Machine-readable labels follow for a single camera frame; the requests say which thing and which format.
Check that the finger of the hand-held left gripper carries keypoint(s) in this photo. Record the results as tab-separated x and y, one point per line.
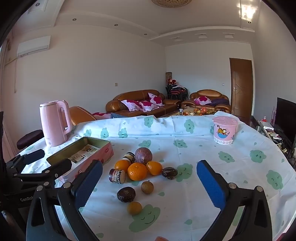
60	167
34	155

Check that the tan round longan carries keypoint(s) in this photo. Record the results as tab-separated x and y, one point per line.
147	187

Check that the large mandarin orange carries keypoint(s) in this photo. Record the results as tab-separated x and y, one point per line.
137	172

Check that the orange-brown leather chair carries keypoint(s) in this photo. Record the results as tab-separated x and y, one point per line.
79	114

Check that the long brown leather sofa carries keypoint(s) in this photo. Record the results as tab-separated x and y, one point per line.
129	95

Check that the small yellowish orange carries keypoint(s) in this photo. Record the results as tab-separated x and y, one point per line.
134	208

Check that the white wall air conditioner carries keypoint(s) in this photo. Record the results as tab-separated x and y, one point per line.
33	46

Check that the pink cartoon cat cup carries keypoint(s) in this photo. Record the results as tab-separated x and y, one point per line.
225	132

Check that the chocolate donut front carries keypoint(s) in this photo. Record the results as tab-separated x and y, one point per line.
126	194

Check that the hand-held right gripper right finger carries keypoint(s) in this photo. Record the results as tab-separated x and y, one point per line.
211	185

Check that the pink electric kettle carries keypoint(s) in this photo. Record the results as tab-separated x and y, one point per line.
53	125

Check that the red plush toys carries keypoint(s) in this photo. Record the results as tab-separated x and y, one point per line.
172	81

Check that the purple blanket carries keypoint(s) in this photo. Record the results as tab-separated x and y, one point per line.
219	102

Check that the pink metal tin box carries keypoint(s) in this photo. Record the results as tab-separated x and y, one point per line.
101	150

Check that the dark round stool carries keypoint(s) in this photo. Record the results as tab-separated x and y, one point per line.
29	139

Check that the smooth orange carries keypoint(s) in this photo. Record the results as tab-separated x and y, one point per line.
122	165
154	168

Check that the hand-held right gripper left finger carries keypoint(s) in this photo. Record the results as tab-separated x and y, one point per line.
87	185

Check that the stacked black chairs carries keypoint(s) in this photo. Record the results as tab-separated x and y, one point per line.
177	92

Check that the tall patterned floor vase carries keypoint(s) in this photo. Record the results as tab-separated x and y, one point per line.
168	76

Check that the woven ceiling lamp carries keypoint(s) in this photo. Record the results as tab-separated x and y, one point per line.
171	2

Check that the dark brown pastry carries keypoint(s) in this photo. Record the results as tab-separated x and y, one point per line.
169	173

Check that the cluttered coffee table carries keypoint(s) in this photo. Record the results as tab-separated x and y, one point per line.
192	111

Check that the printed paper leaflet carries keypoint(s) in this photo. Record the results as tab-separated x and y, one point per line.
83	151

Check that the white red flower pillow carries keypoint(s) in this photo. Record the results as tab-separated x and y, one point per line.
156	99
148	106
202	100
130	105

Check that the purple-brown passion fruit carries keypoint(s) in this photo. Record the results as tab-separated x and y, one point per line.
143	155

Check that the black television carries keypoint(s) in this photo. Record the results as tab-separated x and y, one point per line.
286	118

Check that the snack cake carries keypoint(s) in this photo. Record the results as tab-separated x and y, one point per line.
129	157

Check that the brown wooden door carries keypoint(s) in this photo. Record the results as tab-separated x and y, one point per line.
240	88

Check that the white green cloud print tablecloth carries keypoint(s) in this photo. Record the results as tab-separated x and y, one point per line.
185	143

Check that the short brown leather sofa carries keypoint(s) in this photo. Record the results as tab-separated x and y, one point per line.
208	93

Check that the chocolate cake roll front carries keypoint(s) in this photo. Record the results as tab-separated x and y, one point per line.
117	176

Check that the cluttered television stand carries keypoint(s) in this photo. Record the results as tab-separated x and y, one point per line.
268	132

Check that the red white printed cloth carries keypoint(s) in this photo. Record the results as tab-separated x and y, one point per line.
100	115

